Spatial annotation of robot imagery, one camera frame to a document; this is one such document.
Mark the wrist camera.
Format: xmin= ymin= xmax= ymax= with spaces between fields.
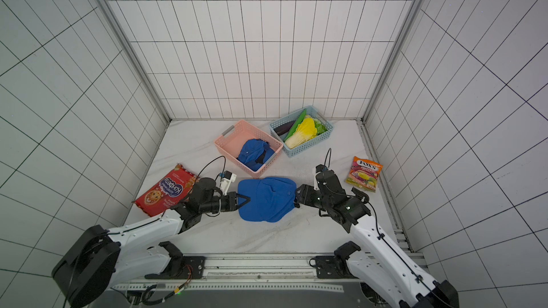
xmin=313 ymin=164 xmax=328 ymax=191
xmin=219 ymin=171 xmax=237 ymax=196

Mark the aluminium mounting rail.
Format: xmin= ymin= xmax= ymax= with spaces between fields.
xmin=89 ymin=252 xmax=429 ymax=308

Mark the red cookie snack bag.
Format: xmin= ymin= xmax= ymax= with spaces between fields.
xmin=134 ymin=164 xmax=197 ymax=217

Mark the green lettuce toy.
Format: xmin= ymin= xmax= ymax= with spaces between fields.
xmin=313 ymin=118 xmax=328 ymax=135

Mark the pink plastic basket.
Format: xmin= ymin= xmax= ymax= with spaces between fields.
xmin=214 ymin=120 xmax=283 ymax=178

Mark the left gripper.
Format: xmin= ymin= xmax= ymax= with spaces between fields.
xmin=201 ymin=192 xmax=250 ymax=213

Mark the blue baseball cap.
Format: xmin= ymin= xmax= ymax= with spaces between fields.
xmin=237 ymin=139 xmax=275 ymax=172
xmin=238 ymin=177 xmax=297 ymax=222

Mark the yellow napa cabbage toy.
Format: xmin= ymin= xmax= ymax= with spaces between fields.
xmin=285 ymin=115 xmax=317 ymax=150

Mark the light blue plastic basket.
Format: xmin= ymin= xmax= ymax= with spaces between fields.
xmin=269 ymin=106 xmax=333 ymax=158

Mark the orange candy bag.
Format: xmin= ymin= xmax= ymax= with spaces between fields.
xmin=345 ymin=156 xmax=383 ymax=192

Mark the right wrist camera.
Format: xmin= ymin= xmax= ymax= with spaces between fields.
xmin=313 ymin=164 xmax=328 ymax=191

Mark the dark purple eggplant toy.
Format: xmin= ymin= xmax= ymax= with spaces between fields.
xmin=274 ymin=121 xmax=295 ymax=135

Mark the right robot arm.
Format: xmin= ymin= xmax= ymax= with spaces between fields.
xmin=295 ymin=164 xmax=460 ymax=307

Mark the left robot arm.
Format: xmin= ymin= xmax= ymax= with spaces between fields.
xmin=51 ymin=178 xmax=251 ymax=307

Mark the green cucumber toy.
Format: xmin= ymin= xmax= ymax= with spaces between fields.
xmin=284 ymin=109 xmax=307 ymax=142

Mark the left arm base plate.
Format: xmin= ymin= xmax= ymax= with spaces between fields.
xmin=162 ymin=256 xmax=206 ymax=279

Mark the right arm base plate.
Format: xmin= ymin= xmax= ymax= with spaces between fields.
xmin=308 ymin=255 xmax=355 ymax=279

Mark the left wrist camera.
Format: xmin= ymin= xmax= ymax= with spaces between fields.
xmin=219 ymin=171 xmax=237 ymax=196

